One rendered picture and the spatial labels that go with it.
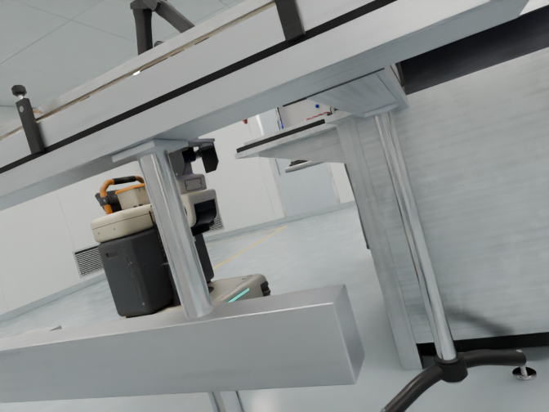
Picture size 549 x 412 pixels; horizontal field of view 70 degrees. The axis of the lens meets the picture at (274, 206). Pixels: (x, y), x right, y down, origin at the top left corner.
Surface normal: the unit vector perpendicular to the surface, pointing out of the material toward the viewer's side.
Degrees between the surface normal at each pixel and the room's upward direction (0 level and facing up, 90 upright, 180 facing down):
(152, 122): 90
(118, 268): 90
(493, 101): 90
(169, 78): 90
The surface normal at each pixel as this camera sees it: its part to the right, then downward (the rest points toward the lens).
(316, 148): -0.37, 0.15
